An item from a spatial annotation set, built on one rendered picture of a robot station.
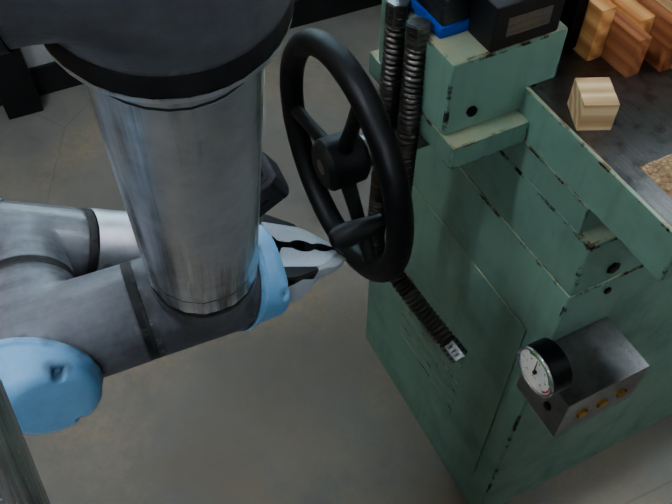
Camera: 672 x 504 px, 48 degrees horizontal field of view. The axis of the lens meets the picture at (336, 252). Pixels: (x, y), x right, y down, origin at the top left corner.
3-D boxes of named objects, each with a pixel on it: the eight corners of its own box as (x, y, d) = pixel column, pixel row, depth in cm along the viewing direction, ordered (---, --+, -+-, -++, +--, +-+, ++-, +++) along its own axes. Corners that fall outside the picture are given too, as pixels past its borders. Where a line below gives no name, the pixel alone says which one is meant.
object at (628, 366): (513, 386, 97) (525, 353, 90) (590, 348, 100) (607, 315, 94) (553, 441, 92) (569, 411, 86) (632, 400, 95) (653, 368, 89)
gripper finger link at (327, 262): (323, 290, 79) (245, 287, 74) (348, 249, 76) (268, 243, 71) (335, 312, 77) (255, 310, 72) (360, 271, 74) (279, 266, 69)
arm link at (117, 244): (88, 189, 63) (107, 256, 58) (141, 194, 66) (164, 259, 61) (67, 254, 67) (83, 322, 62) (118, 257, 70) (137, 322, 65)
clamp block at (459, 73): (375, 59, 85) (379, -13, 78) (476, 27, 89) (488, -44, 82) (444, 140, 77) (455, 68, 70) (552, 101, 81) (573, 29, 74)
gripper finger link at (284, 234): (312, 269, 81) (235, 265, 76) (336, 228, 78) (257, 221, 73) (323, 290, 79) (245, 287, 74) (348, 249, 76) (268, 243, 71)
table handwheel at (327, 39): (284, 199, 103) (252, -6, 83) (411, 152, 108) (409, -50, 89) (388, 340, 83) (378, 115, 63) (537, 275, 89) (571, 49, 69)
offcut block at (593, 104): (600, 102, 76) (609, 76, 74) (610, 130, 74) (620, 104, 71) (566, 103, 76) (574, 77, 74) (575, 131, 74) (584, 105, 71)
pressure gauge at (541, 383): (509, 372, 90) (522, 336, 84) (535, 360, 91) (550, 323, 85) (541, 416, 86) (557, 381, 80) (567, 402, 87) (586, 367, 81)
